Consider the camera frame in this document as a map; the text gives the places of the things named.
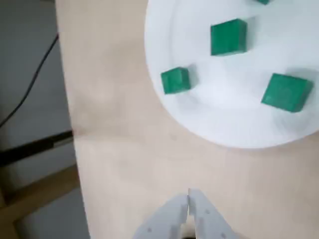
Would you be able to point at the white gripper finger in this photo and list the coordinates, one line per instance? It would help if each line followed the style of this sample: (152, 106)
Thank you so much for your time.
(209, 221)
(162, 219)

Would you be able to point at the green cube block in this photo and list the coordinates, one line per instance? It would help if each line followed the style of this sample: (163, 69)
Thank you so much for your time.
(228, 38)
(263, 1)
(284, 93)
(174, 81)

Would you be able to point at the white paper plate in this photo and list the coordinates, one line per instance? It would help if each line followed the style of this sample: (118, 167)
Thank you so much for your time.
(224, 119)

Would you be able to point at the black tripod leg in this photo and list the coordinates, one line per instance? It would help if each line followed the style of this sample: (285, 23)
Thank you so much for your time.
(30, 148)

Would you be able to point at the wooden frame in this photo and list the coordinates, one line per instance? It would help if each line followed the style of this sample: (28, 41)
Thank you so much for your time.
(45, 191)

